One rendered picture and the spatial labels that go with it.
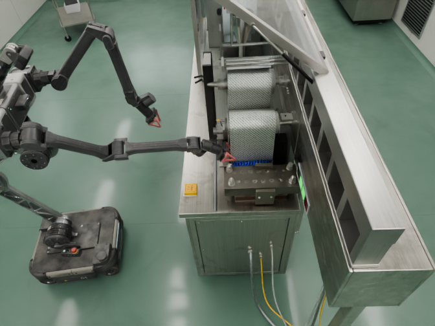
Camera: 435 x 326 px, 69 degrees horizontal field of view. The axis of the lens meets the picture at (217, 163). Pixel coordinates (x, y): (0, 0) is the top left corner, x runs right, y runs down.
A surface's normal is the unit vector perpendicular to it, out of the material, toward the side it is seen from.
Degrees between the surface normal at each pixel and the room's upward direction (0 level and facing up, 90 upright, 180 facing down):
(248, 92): 92
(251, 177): 0
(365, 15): 90
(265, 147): 90
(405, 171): 0
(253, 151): 90
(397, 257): 0
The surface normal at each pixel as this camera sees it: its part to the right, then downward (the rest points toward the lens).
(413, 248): -0.05, -0.68
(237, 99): 0.00, 0.76
